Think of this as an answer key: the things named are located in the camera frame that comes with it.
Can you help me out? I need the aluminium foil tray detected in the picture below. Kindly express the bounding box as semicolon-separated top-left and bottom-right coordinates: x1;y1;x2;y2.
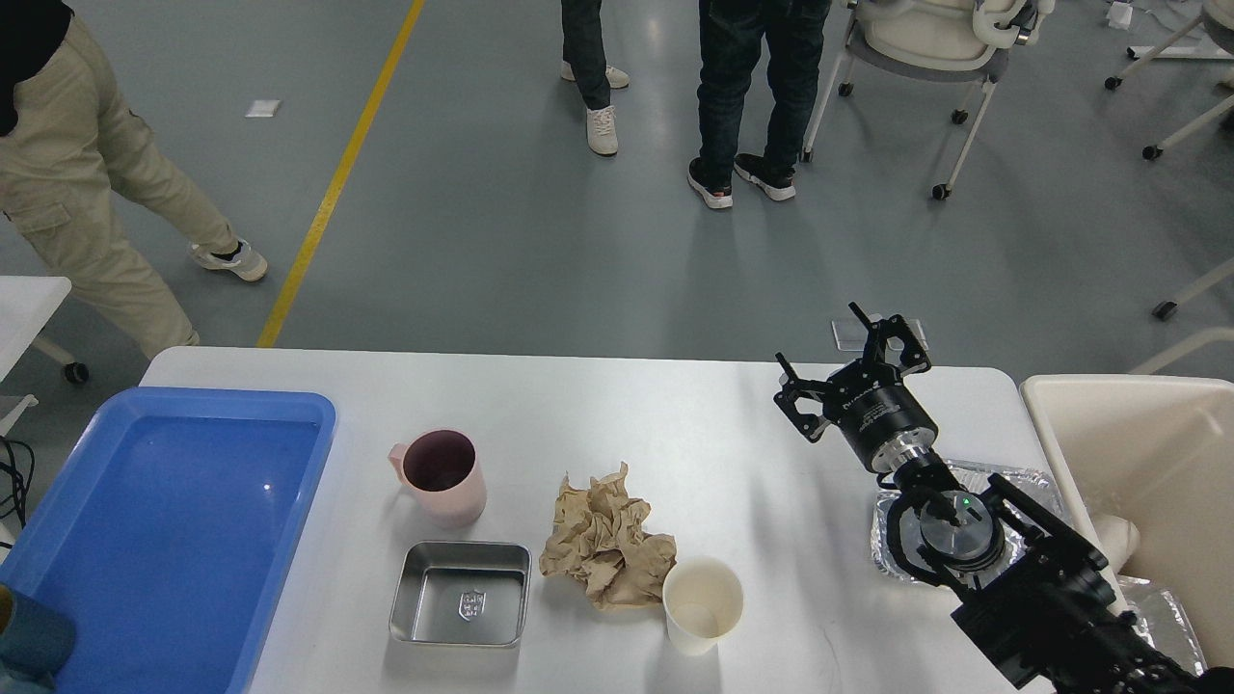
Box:
870;461;1207;675

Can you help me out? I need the cream plastic bin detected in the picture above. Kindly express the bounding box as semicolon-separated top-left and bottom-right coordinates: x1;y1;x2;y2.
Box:
1021;375;1233;666

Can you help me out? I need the person in khaki trousers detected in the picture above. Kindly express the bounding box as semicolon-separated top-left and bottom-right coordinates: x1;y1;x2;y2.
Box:
1;1;268;359

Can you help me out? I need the clear floor plate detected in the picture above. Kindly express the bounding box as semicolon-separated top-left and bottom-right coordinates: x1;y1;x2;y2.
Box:
830;317;928;353

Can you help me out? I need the white grey office chair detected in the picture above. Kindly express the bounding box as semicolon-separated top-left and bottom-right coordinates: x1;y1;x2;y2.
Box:
798;1;1055;200

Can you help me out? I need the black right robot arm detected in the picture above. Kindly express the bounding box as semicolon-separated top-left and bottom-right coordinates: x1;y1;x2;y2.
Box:
774;305;1232;693

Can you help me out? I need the person with black sneakers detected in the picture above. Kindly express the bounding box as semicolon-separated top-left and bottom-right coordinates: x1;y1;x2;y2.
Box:
687;0;832;210

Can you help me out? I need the pink plastic mug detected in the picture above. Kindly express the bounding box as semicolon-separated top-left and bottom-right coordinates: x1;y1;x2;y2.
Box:
387;430;487;529

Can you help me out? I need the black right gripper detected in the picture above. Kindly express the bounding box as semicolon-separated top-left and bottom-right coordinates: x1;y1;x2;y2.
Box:
774;303;938;473

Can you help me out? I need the white paper cup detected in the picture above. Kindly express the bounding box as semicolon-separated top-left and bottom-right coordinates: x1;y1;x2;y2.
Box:
661;556;744;657

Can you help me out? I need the blue plastic tray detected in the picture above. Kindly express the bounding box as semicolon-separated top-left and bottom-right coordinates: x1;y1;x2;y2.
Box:
2;387;334;693

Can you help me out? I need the white chair legs right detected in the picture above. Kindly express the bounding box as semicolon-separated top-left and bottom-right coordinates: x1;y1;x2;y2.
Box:
1104;0;1234;321

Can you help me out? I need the square stainless steel tray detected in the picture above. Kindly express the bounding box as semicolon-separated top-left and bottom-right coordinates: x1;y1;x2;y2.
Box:
389;541;529;650

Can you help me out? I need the crumpled brown paper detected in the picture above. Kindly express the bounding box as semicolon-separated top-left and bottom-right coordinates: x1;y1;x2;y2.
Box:
538;462;677;612

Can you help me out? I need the person with white sneakers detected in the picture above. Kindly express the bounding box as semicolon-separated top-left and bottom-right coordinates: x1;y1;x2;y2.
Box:
560;1;631;157

